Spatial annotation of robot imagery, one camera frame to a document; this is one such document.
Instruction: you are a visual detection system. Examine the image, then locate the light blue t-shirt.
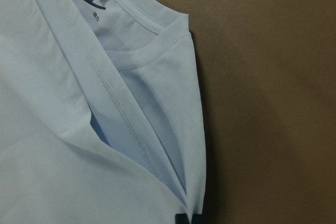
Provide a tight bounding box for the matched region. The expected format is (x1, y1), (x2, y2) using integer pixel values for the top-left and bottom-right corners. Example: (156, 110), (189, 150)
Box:
(1, 0), (206, 223)

